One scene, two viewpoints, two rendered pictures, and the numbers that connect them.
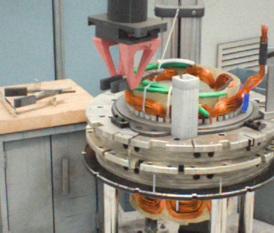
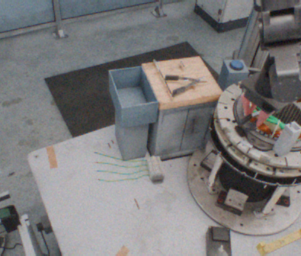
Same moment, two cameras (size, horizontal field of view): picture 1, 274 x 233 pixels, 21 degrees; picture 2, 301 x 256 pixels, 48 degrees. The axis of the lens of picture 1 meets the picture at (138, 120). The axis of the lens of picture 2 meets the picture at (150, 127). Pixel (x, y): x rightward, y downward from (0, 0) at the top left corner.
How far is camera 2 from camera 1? 0.55 m
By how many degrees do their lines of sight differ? 28
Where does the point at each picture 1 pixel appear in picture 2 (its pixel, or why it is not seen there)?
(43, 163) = (182, 120)
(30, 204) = (171, 136)
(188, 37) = not seen: hidden behind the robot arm
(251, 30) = not seen: outside the picture
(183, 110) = (286, 145)
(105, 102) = (228, 101)
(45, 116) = (189, 100)
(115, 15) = (263, 92)
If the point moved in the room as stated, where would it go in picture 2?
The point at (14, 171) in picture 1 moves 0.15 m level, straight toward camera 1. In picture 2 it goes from (165, 123) to (171, 164)
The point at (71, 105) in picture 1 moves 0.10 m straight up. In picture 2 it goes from (203, 89) to (209, 62)
